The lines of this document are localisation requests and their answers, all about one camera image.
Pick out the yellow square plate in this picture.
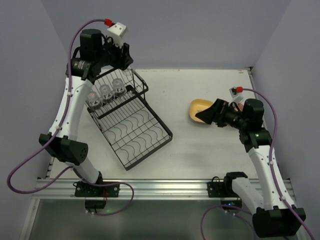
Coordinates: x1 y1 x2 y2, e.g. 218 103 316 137
188 98 214 127

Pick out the blue patterned bowl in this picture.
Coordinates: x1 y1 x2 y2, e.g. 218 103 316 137
237 103 244 112

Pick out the clear glass cup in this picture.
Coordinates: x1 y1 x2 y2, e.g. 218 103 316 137
86 91 103 111
99 84 115 104
112 78 127 98
122 67 134 77

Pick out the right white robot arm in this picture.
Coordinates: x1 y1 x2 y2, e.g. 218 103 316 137
195 98 306 238

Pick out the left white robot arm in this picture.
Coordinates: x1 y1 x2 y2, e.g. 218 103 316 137
39 23 133 184

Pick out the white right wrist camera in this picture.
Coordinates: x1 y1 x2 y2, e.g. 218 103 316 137
229 87 245 105

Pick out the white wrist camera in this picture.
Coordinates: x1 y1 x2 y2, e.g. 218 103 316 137
106 22 128 49
229 87 245 105

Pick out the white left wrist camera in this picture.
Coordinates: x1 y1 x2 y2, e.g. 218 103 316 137
106 22 128 49

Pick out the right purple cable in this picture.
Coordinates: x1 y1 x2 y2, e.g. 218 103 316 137
200 85 317 240

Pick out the black wire dish rack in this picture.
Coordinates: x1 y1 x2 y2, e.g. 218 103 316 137
86 69 173 171

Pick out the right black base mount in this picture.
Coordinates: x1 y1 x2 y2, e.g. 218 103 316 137
206 176 243 212

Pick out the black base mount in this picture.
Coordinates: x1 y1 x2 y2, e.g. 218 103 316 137
73 181 120 213
206 176 243 212

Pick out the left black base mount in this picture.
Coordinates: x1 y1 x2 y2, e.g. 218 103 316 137
73 181 120 213

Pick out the aluminium mounting rail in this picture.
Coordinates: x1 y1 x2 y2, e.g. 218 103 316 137
34 178 295 200

